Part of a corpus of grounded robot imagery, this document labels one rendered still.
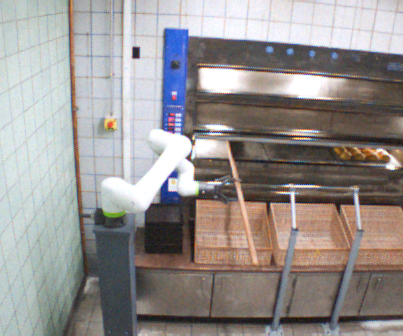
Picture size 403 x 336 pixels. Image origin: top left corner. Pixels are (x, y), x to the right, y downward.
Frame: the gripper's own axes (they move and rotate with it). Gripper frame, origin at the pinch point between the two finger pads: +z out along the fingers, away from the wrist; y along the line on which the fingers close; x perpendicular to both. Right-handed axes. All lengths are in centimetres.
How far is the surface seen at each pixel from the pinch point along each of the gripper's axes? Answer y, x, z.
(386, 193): 23, -50, 134
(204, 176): 15, -52, -20
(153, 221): 33, -12, -56
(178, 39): -88, -47, -44
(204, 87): -55, -49, -24
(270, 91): -55, -49, 23
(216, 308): 100, 4, -7
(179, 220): 34, -16, -37
